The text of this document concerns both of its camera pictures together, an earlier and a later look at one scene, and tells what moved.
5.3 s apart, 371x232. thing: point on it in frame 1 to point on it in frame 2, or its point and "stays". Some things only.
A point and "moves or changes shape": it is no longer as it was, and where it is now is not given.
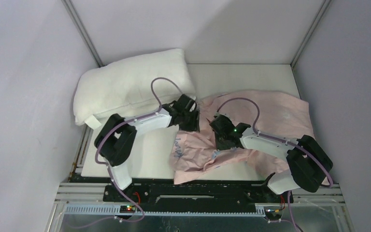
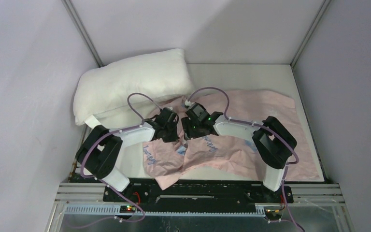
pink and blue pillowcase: [275, 112] moves or changes shape
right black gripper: [219, 146] to [189, 133]
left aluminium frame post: [71, 8] stays
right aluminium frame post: [304, 44] stays
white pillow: [136, 86] stays
